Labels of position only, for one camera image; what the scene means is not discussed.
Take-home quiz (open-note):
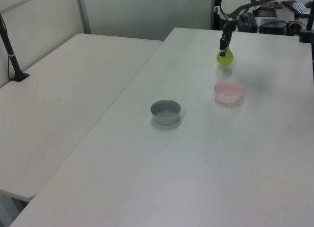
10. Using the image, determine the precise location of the black Franka gripper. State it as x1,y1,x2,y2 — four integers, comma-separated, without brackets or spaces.
214,5,238,57

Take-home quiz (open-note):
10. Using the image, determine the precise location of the green yellow pear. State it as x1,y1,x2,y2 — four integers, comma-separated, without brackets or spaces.
216,47,235,66

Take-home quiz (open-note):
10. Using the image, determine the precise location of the pink plastic bowl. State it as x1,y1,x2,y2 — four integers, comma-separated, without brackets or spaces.
213,82,244,105

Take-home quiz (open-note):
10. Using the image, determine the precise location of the grey plastic bowl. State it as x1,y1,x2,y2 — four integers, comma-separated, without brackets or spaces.
150,99,182,126

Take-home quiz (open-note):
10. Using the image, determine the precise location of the black green control unit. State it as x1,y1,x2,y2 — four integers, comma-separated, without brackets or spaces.
238,12,258,33

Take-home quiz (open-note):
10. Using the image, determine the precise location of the black electronics box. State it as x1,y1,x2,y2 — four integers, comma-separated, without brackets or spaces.
259,18,288,35

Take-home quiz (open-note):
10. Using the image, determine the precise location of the black flat pad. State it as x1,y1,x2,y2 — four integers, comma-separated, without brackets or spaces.
256,9,278,18

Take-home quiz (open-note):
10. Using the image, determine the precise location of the black computer keyboard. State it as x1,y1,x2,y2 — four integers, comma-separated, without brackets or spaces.
285,0,312,16

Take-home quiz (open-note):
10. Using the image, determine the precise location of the black clamped pole stand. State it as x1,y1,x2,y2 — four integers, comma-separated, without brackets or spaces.
298,4,314,44

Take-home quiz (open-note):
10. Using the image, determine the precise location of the white side table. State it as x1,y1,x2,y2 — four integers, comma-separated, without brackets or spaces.
0,33,164,203

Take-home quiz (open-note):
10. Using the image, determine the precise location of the grey metal partition post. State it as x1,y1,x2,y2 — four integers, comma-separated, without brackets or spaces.
75,0,92,34

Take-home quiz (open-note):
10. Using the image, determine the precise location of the black camera pole stand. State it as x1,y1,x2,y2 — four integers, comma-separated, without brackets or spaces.
0,12,31,84

